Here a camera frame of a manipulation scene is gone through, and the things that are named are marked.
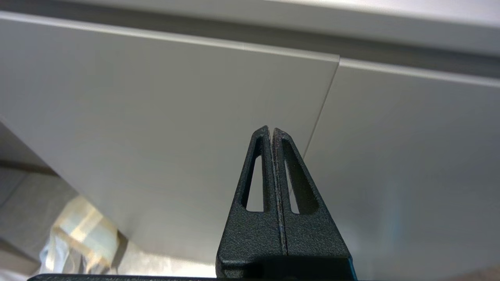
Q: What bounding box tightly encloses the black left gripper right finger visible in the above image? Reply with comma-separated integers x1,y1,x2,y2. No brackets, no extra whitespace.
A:
266,128,357,280

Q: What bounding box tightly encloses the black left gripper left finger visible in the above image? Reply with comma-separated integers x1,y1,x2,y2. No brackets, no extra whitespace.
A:
216,126,288,279

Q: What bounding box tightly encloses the beige wide cabinet door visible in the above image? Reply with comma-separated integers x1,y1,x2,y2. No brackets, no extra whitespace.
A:
288,58,500,281

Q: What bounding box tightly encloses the beige narrow cabinet door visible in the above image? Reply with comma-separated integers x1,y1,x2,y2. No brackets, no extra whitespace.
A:
0,11,340,270

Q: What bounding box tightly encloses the clear plastic bag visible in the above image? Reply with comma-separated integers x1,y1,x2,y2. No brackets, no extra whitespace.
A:
39,195,120,274

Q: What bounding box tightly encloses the beige cabinet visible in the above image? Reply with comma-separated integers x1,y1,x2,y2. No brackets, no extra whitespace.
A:
0,0,500,281

